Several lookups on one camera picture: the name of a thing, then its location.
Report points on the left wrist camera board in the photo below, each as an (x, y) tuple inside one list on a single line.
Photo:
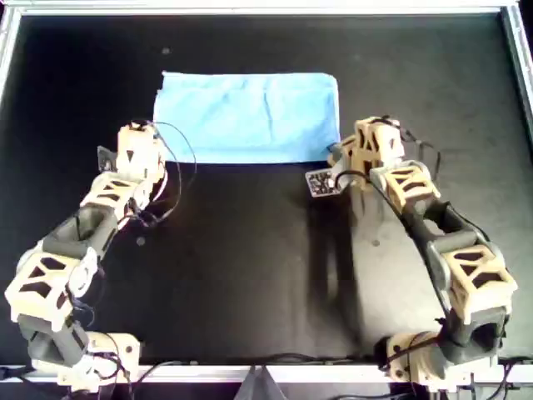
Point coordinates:
[(106, 158)]

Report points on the grey camera stand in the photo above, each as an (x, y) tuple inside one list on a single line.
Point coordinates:
[(260, 385)]

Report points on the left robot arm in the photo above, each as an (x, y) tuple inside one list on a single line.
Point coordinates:
[(46, 283)]

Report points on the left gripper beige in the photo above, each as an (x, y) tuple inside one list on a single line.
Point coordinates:
[(153, 179)]

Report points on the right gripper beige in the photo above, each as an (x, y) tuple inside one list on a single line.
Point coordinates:
[(354, 171)]

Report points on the light blue microfibre cloth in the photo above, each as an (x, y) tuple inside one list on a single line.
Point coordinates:
[(250, 116)]

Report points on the aluminium table frame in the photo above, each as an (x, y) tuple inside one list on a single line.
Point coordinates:
[(266, 9)]

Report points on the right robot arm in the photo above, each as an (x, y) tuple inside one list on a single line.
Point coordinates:
[(474, 283)]

